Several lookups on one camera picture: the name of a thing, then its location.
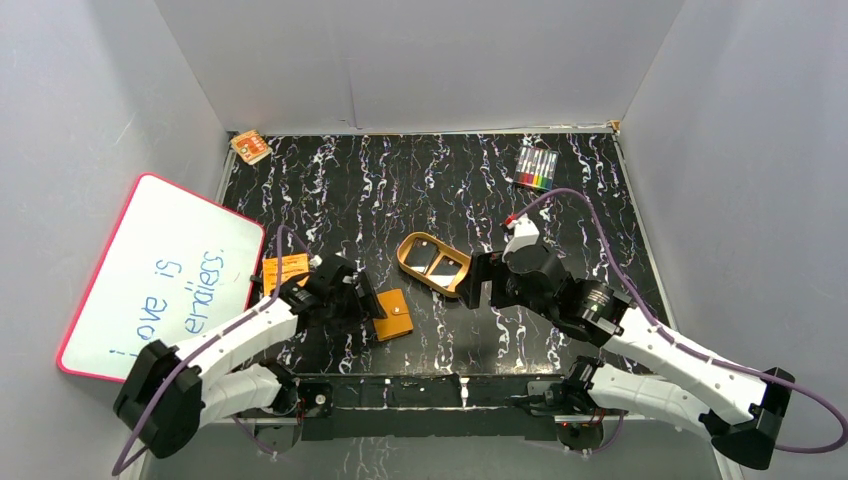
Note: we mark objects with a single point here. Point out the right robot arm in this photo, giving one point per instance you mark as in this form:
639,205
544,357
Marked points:
739,414

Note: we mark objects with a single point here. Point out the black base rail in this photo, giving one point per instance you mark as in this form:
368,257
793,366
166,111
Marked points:
424,404

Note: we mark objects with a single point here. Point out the black credit card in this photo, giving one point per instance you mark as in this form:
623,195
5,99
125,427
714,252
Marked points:
445,271
421,255

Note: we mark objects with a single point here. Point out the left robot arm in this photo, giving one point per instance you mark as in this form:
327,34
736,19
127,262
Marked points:
172,391

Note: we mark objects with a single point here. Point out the orange paperback book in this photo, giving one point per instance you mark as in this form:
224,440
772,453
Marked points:
292,266

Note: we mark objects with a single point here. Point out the pink framed whiteboard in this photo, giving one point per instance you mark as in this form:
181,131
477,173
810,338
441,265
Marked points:
176,265

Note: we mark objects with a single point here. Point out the black credit card left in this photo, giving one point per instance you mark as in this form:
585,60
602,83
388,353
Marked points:
421,255

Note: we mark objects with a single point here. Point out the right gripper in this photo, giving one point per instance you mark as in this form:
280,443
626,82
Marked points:
485,267

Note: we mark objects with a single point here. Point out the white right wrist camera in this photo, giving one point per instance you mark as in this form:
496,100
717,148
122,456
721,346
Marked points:
521,232

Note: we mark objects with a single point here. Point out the orange leather card holder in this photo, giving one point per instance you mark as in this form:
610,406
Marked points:
396,321

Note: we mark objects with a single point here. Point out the tan oval tray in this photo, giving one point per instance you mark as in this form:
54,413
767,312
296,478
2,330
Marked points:
444,249

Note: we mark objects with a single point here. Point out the black credit card right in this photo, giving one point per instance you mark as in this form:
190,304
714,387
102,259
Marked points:
445,271

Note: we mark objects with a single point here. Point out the pack of coloured markers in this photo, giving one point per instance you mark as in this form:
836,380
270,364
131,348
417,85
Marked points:
536,168

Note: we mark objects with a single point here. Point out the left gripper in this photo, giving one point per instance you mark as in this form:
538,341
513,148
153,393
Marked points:
361,296

